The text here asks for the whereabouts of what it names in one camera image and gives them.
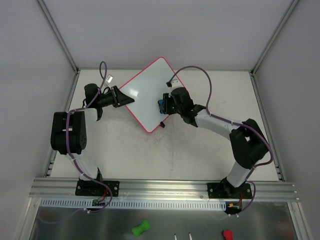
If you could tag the right aluminium frame post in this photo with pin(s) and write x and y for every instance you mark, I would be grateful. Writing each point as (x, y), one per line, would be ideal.
(275, 34)

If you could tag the blue whiteboard eraser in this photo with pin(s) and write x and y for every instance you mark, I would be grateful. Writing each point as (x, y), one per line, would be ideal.
(160, 103)

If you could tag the aluminium mounting rail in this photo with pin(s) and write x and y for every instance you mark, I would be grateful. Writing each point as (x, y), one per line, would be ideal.
(168, 190)

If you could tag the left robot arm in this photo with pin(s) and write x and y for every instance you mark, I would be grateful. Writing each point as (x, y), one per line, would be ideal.
(69, 129)

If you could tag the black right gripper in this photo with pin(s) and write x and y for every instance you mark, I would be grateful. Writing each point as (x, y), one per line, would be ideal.
(165, 103)

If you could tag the aluminium frame post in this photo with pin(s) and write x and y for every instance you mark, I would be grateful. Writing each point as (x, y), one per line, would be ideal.
(275, 34)
(55, 30)

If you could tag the green bone-shaped eraser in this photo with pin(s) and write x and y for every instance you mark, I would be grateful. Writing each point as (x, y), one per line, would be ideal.
(141, 228)

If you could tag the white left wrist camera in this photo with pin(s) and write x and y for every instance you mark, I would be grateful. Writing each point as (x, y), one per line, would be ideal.
(109, 78)

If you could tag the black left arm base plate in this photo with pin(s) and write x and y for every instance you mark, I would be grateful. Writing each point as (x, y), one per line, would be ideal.
(87, 188)

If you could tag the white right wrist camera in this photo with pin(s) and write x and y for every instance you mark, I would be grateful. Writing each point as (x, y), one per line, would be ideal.
(173, 84)

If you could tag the red bone-shaped eraser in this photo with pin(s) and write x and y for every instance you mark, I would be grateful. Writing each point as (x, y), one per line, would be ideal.
(228, 234)

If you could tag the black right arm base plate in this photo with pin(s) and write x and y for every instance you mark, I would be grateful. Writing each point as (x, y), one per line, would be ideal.
(223, 190)

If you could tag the white slotted cable duct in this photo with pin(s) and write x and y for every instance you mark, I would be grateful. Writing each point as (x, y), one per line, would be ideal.
(116, 203)

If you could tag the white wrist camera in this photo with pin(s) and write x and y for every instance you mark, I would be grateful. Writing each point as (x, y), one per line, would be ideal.
(109, 78)
(173, 84)

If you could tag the pink framed whiteboard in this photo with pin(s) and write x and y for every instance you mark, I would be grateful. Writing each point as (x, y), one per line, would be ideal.
(146, 88)

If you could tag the left aluminium frame post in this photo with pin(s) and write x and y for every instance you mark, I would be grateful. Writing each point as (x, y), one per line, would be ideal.
(55, 30)

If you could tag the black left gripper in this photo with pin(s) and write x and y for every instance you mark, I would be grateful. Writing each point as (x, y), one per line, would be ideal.
(115, 96)

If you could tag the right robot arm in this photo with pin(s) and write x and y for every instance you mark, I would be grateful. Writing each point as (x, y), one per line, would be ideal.
(248, 143)

